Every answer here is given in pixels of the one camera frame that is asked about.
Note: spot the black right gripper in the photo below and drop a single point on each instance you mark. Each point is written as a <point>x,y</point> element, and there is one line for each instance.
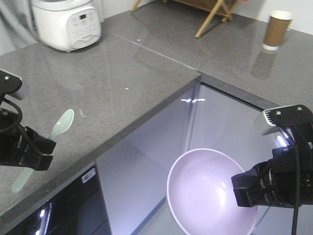
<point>284,181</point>

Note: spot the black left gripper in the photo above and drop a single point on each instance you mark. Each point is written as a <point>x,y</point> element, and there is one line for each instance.
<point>14,149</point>

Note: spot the pale green plastic spoon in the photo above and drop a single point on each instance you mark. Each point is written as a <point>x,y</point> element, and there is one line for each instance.
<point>61,126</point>

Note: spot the lilac plastic bowl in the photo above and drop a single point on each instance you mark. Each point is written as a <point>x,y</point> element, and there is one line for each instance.
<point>201,198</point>

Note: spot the brown paper cup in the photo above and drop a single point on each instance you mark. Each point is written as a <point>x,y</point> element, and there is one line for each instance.
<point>278,24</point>

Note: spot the black drawer disinfection cabinet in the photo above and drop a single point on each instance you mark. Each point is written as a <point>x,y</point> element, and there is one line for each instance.
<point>76,208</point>

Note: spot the grey cabinet door panel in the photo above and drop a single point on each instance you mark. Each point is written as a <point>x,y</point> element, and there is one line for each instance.
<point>133,173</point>

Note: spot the white curtain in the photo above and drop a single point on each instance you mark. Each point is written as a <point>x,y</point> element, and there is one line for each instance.
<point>17,27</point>

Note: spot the white rice cooker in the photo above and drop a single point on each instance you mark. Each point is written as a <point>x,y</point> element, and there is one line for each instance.
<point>66,25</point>

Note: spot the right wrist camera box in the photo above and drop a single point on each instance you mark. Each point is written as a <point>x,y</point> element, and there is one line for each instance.
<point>270,120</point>

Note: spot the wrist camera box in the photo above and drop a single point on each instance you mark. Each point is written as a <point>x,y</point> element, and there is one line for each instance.
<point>270,120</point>
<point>12,85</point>

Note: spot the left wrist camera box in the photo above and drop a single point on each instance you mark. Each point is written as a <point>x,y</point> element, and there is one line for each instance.
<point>12,85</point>

